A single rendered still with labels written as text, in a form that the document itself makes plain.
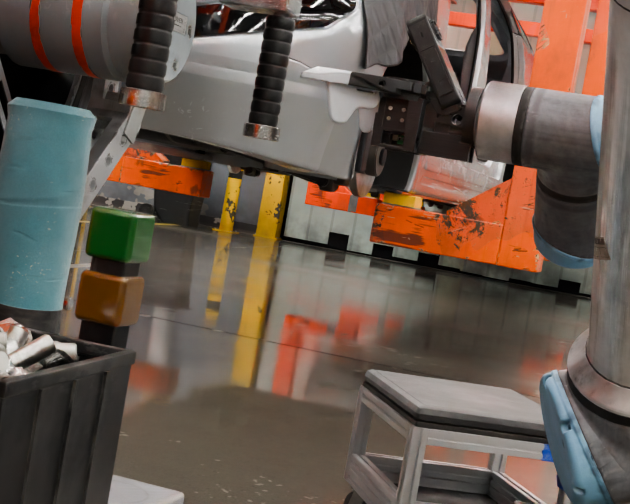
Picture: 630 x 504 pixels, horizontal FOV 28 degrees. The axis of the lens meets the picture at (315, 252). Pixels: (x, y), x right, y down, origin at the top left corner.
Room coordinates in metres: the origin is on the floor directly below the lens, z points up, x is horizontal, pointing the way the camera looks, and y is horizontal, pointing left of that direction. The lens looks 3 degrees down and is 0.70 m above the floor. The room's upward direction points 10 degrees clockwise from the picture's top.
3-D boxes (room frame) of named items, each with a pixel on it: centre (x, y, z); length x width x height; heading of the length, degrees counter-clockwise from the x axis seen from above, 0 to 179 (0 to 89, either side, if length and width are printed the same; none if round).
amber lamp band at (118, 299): (0.98, 0.15, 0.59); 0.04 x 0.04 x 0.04; 73
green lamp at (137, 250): (0.98, 0.15, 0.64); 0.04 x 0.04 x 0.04; 73
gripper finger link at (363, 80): (1.44, -0.04, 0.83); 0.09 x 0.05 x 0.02; 109
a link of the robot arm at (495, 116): (1.44, -0.18, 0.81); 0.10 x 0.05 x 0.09; 163
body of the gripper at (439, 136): (1.46, -0.10, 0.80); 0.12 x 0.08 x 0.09; 73
